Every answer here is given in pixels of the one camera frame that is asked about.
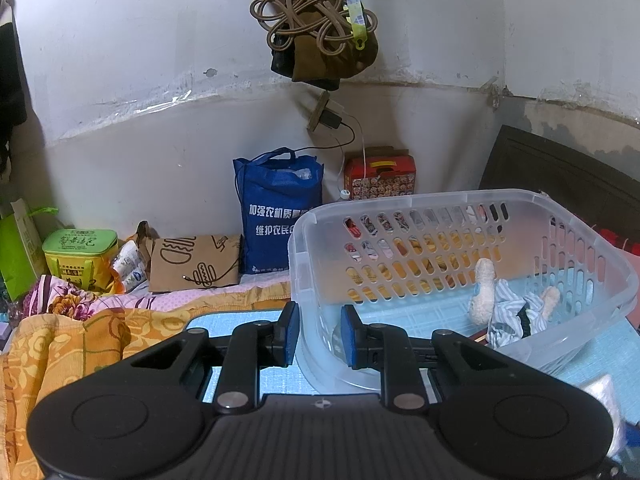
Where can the white plush toy striped clothes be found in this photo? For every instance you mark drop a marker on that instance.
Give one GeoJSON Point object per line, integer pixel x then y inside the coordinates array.
{"type": "Point", "coordinates": [482, 300]}

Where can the white snack packets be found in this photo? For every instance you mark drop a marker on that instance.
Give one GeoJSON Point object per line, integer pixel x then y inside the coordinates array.
{"type": "Point", "coordinates": [130, 265]}

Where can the green paper bag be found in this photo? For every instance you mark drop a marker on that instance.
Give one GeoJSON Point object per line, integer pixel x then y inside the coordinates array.
{"type": "Point", "coordinates": [15, 255]}

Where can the black hanging garment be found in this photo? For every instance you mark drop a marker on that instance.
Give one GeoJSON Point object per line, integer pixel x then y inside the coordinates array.
{"type": "Point", "coordinates": [10, 85]}

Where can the clear plastic bag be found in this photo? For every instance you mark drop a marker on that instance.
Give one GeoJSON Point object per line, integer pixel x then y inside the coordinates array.
{"type": "Point", "coordinates": [600, 395]}

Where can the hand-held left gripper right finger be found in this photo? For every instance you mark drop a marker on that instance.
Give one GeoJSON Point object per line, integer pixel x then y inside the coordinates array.
{"type": "Point", "coordinates": [350, 340]}

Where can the brown wall socket board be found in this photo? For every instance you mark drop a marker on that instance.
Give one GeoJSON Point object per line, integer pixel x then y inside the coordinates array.
{"type": "Point", "coordinates": [315, 115]}

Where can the clear bottle white cap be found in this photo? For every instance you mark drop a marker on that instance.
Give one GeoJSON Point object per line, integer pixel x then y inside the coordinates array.
{"type": "Point", "coordinates": [344, 194]}

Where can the dark wooden headboard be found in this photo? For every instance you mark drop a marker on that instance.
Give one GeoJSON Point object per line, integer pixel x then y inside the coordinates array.
{"type": "Point", "coordinates": [550, 170]}

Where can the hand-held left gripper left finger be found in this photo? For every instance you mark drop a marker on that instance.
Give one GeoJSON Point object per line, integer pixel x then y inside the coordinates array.
{"type": "Point", "coordinates": [292, 335]}

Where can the black charger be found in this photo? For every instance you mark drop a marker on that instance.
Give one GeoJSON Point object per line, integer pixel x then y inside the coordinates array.
{"type": "Point", "coordinates": [330, 119]}

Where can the clear plastic basket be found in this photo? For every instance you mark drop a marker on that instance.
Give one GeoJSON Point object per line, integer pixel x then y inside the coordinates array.
{"type": "Point", "coordinates": [320, 240]}

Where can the brown hanging bag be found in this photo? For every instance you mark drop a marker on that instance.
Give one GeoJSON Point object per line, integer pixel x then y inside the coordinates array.
{"type": "Point", "coordinates": [320, 65]}

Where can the brown paper bag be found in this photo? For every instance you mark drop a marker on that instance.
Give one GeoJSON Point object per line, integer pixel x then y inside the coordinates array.
{"type": "Point", "coordinates": [175, 270]}

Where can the blue tote bag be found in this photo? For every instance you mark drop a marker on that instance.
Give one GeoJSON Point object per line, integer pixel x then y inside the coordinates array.
{"type": "Point", "coordinates": [270, 195]}

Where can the red cloth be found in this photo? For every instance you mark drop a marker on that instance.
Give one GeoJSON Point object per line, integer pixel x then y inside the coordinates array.
{"type": "Point", "coordinates": [620, 240]}

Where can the green lidded yellow box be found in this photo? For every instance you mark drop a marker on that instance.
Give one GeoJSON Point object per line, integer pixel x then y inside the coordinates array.
{"type": "Point", "coordinates": [75, 245]}

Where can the pink floral blanket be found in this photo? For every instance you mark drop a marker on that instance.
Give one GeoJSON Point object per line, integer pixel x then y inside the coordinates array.
{"type": "Point", "coordinates": [65, 300]}

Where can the orange blanket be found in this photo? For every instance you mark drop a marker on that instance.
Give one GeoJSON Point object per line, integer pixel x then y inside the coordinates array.
{"type": "Point", "coordinates": [60, 345]}

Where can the red printed gift box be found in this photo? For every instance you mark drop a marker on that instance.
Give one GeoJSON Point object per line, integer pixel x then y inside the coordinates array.
{"type": "Point", "coordinates": [385, 180]}

